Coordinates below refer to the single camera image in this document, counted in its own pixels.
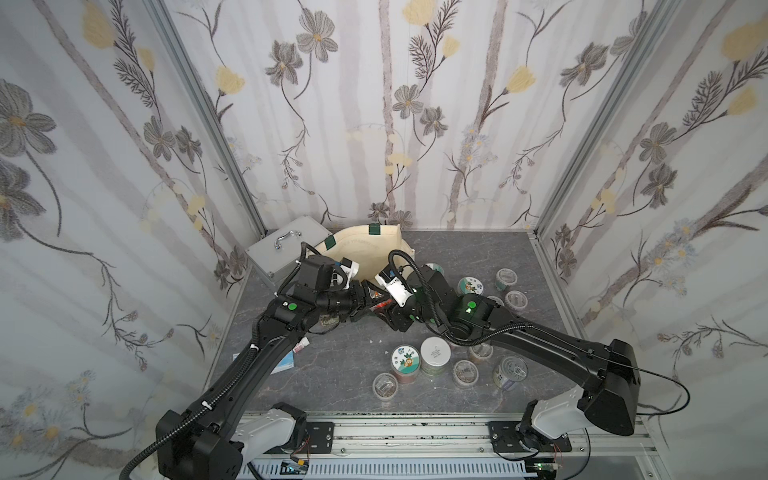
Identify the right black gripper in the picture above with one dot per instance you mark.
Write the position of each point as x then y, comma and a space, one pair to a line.
393, 307

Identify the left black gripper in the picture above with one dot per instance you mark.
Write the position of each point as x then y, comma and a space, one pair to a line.
360, 297

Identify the red flower seed cup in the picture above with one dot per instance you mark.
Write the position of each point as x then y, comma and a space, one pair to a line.
379, 301

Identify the red label seed jar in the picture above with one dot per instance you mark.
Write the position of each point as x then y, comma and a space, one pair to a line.
406, 363

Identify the white lid seed jar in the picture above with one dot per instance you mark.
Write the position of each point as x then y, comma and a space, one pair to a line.
435, 353

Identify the cream canvas tote bag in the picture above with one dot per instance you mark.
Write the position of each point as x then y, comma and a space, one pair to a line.
367, 245

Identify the yellow label tall jar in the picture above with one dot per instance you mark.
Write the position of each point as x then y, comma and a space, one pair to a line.
436, 267

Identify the large strawberry label jar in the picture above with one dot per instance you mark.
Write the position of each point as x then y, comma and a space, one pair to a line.
470, 285

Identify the clear lid green seed cup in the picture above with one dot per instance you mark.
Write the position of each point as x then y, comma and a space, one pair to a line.
505, 279

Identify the purple label metal can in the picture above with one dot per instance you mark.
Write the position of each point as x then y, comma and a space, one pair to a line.
509, 372

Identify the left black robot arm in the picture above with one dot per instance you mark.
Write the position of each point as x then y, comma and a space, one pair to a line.
200, 442

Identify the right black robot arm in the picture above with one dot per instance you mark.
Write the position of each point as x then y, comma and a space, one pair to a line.
605, 376

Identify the silver first aid case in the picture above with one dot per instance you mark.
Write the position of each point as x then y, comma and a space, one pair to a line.
275, 255

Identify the blue face mask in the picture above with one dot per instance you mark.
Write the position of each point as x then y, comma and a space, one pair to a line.
283, 363

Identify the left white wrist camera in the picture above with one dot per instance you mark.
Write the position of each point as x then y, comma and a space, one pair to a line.
350, 269

